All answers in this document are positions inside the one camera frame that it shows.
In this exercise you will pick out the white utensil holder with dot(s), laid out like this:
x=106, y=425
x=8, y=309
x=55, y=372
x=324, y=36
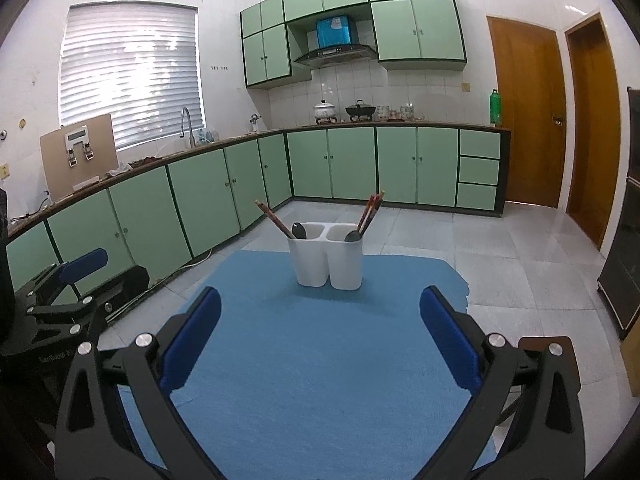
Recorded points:
x=310, y=260

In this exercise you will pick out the pink patterned wooden chopstick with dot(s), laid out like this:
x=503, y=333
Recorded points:
x=275, y=215

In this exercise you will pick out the row of chopsticks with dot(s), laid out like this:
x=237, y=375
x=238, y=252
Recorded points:
x=372, y=212

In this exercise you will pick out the tan wooden board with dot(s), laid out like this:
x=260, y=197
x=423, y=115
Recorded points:
x=55, y=160

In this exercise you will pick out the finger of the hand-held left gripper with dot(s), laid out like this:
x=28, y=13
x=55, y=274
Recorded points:
x=82, y=262
x=122, y=287

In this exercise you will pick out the white cooking pot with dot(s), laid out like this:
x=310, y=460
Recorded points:
x=325, y=110

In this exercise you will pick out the red patterned wooden chopstick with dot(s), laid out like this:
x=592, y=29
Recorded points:
x=367, y=212

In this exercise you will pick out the brown wooden object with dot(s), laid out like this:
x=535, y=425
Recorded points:
x=535, y=344

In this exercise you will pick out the range hood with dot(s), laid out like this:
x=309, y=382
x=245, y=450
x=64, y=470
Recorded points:
x=335, y=52

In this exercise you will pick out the green lower kitchen cabinets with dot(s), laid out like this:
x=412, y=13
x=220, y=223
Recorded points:
x=350, y=165

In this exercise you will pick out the black wok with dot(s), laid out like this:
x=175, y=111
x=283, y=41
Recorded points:
x=360, y=110

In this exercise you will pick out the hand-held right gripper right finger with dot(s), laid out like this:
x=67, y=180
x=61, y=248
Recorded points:
x=447, y=342

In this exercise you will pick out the brown wooden door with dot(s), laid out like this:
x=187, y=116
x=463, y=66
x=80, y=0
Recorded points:
x=527, y=110
x=592, y=125

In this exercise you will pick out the blue tablecloth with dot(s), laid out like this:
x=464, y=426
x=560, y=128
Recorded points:
x=310, y=350

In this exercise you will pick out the white device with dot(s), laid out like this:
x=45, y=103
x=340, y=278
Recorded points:
x=79, y=142

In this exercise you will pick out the black chopstick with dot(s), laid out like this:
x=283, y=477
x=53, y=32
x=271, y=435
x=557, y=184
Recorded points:
x=374, y=205

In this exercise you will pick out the metal faucet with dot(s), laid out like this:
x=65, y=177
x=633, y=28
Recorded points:
x=186, y=120

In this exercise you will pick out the dark metal spoon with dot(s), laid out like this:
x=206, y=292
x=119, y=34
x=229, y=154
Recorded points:
x=299, y=231
x=352, y=236

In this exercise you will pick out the green bottle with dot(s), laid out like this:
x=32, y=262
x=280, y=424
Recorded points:
x=495, y=107

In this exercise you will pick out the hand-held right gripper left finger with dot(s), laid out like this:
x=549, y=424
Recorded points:
x=192, y=345

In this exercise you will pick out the white window blind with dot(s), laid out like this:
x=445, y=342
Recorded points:
x=130, y=75

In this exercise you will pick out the green upper kitchen cabinets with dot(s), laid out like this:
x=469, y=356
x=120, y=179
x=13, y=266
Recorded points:
x=420, y=25

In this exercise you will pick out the glass jar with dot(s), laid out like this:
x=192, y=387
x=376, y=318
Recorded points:
x=384, y=112
x=407, y=112

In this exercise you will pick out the green kitchen cabinets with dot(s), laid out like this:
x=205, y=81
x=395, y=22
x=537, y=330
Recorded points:
x=350, y=165
x=420, y=25

